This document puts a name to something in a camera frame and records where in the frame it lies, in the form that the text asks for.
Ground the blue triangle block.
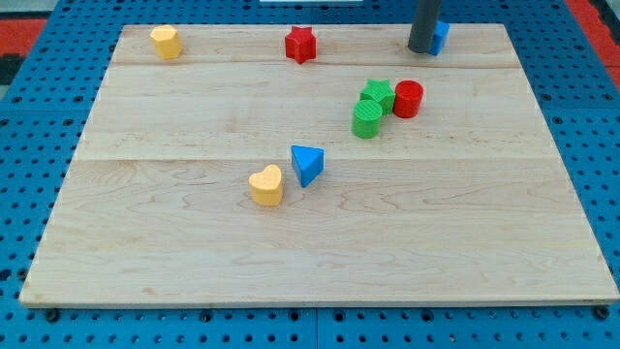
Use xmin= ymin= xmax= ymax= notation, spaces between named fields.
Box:
xmin=291 ymin=145 xmax=325 ymax=188

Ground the yellow heart block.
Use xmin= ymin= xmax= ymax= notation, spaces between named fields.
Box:
xmin=248 ymin=164 xmax=284 ymax=206

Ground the light wooden board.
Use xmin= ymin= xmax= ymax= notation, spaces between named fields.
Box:
xmin=19 ymin=24 xmax=619 ymax=309

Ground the green cylinder block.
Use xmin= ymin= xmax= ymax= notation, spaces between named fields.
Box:
xmin=352 ymin=100 xmax=383 ymax=139

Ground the green star block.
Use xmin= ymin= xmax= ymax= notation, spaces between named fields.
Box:
xmin=359 ymin=79 xmax=395 ymax=115

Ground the red cylinder block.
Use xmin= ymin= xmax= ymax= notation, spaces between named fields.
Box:
xmin=392 ymin=79 xmax=424 ymax=118

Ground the red star block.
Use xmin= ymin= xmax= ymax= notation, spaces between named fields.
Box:
xmin=285 ymin=26 xmax=317 ymax=64

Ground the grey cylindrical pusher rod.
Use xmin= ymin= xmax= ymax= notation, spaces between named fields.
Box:
xmin=408 ymin=0 xmax=443 ymax=53

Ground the yellow hexagon block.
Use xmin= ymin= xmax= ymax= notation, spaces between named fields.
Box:
xmin=149 ymin=24 xmax=183 ymax=60

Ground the blue cube block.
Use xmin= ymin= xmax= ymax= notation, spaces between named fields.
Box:
xmin=428 ymin=20 xmax=450 ymax=56

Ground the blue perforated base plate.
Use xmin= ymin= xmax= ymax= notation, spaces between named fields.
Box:
xmin=1 ymin=0 xmax=619 ymax=348

